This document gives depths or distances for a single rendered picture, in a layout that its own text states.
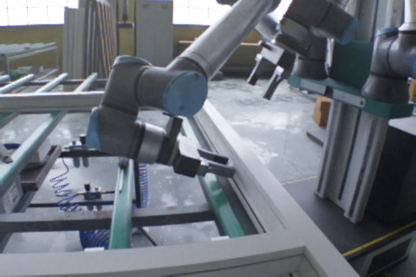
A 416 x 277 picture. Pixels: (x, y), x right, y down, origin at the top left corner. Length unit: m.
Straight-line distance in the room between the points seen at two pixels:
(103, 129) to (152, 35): 6.91
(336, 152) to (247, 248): 1.30
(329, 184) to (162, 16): 6.42
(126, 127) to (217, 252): 0.34
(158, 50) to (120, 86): 6.91
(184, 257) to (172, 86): 0.29
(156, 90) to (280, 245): 0.35
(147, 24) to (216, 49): 6.88
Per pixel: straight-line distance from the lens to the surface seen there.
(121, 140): 0.62
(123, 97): 0.62
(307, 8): 0.87
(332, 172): 1.74
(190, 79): 0.53
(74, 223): 0.70
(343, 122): 1.63
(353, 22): 0.93
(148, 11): 7.49
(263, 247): 0.44
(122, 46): 7.60
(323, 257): 0.45
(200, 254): 0.42
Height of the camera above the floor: 1.23
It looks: 18 degrees down
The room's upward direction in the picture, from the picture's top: 3 degrees clockwise
